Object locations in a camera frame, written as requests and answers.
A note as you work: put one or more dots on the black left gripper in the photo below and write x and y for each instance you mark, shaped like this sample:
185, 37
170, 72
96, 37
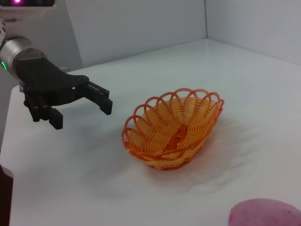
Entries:
47, 80

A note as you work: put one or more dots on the orange woven plastic basket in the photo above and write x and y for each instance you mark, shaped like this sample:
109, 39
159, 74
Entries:
164, 122

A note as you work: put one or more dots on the pink toy peach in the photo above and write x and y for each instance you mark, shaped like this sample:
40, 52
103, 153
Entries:
263, 214

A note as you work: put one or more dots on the black robot torso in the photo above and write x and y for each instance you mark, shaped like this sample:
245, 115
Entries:
5, 200

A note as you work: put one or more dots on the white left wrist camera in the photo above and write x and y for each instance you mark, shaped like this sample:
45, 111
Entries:
23, 14

